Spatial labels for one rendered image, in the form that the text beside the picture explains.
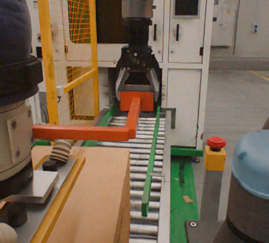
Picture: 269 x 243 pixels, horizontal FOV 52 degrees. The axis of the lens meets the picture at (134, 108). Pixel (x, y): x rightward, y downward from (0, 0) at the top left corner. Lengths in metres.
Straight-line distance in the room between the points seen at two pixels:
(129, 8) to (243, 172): 0.43
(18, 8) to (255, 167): 0.41
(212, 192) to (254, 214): 0.66
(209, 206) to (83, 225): 0.55
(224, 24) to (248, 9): 0.90
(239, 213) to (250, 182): 0.06
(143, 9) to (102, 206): 0.53
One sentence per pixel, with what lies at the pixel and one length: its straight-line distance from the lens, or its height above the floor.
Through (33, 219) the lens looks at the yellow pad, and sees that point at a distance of 0.49.
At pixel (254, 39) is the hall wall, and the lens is 9.76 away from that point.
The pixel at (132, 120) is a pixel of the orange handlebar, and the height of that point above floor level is 1.26.
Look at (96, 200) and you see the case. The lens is 0.85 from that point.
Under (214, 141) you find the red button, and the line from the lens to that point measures 1.03.
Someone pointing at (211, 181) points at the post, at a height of 0.88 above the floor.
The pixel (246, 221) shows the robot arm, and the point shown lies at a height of 1.16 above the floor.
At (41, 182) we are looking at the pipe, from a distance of 0.53.
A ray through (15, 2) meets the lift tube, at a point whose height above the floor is 1.47.
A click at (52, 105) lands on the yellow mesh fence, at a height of 0.94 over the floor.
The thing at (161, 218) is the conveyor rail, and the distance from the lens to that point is 1.35.
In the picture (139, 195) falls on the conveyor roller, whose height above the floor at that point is 0.53.
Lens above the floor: 1.44
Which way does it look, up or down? 17 degrees down
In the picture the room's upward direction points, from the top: straight up
